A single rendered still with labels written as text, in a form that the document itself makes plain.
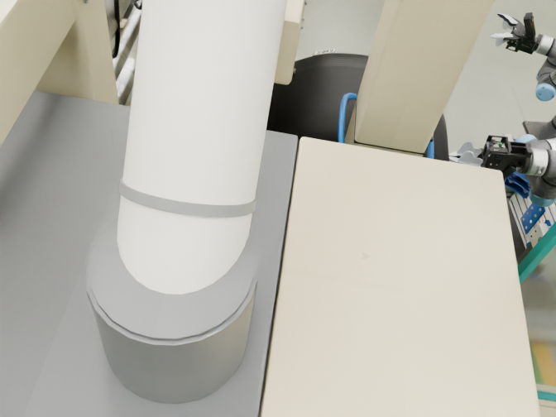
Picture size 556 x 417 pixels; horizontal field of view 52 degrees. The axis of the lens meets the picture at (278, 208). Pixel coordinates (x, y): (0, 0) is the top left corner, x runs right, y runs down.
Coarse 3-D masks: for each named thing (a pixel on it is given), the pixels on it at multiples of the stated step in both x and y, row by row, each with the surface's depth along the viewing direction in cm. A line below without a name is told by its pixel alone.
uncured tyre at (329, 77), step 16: (304, 64) 147; (320, 64) 145; (336, 64) 144; (352, 64) 144; (304, 80) 143; (320, 80) 141; (336, 80) 140; (352, 80) 140; (272, 96) 146; (288, 96) 142; (304, 96) 139; (320, 96) 137; (336, 96) 136; (272, 112) 142; (288, 112) 138; (304, 112) 136; (320, 112) 135; (336, 112) 134; (272, 128) 140; (288, 128) 138; (304, 128) 136; (320, 128) 135; (336, 128) 134; (448, 160) 149
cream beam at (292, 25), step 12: (288, 0) 105; (300, 0) 106; (288, 12) 103; (300, 12) 104; (288, 24) 102; (300, 24) 103; (288, 36) 104; (288, 48) 106; (288, 60) 108; (276, 72) 111; (288, 72) 111
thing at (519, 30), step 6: (516, 30) 237; (522, 30) 237; (522, 36) 235; (540, 36) 235; (510, 42) 240; (516, 42) 239; (522, 42) 237; (528, 42) 238; (534, 42) 237; (516, 48) 240; (522, 48) 241; (528, 48) 240; (534, 48) 236
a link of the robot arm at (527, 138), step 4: (524, 136) 173; (528, 136) 172; (532, 136) 173; (516, 140) 174; (520, 140) 172; (524, 140) 172; (528, 140) 171; (532, 140) 171; (536, 140) 173; (544, 140) 172; (548, 140) 171; (552, 140) 171; (532, 144) 170; (536, 144) 170; (540, 144) 170; (544, 144) 170; (548, 144) 170; (552, 144) 170; (540, 148) 169; (544, 148) 169; (548, 148) 169; (552, 148) 169
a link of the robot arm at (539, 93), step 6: (552, 72) 232; (540, 78) 238; (546, 78) 233; (552, 78) 230; (540, 84) 234; (546, 84) 232; (552, 84) 231; (540, 90) 233; (546, 90) 232; (552, 90) 231; (540, 96) 234; (546, 96) 233; (552, 96) 233
